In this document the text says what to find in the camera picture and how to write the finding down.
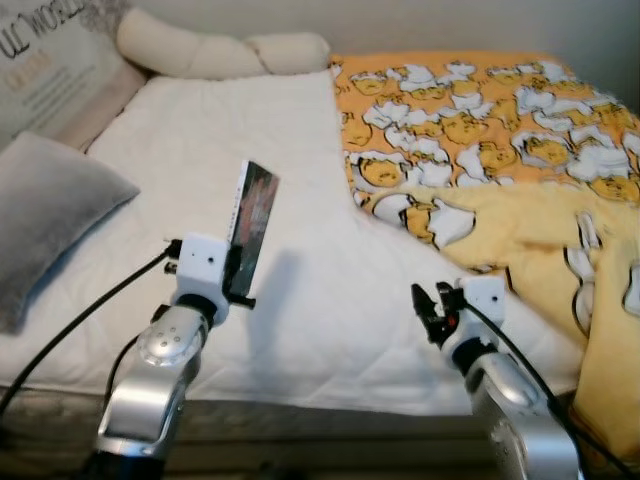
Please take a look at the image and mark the white quilted mattress pad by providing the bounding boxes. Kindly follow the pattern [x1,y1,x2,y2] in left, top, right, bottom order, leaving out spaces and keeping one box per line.
[0,68,591,416]

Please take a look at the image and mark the dark book with red cover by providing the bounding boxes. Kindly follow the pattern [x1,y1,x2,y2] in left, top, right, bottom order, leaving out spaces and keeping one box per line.
[228,160,281,299]

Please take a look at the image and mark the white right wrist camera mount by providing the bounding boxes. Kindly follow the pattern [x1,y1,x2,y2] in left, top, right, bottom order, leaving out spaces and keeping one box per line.
[455,277,508,351]

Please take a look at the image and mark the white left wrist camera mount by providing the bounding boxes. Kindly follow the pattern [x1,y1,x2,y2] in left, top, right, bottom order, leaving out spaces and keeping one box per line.
[172,234,233,311]

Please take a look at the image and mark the beige long bolster pillow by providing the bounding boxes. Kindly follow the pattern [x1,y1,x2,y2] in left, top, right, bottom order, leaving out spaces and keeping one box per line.
[116,8,333,81]

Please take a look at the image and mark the grey pillow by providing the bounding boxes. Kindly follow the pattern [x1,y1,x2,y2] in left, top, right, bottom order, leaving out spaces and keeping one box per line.
[0,132,141,336]

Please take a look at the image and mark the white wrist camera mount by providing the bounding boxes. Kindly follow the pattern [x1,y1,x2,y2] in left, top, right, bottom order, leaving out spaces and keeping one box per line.
[172,234,233,311]
[455,277,508,351]

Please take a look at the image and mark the grey printed lettered cloth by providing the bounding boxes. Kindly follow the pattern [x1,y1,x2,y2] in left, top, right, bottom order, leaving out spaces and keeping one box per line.
[0,0,146,151]

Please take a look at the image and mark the yellow egg cartoon blanket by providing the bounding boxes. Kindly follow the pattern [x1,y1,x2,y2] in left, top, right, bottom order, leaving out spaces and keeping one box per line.
[330,52,640,466]

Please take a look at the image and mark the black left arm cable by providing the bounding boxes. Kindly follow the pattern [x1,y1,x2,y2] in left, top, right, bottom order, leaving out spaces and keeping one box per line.
[0,240,181,416]

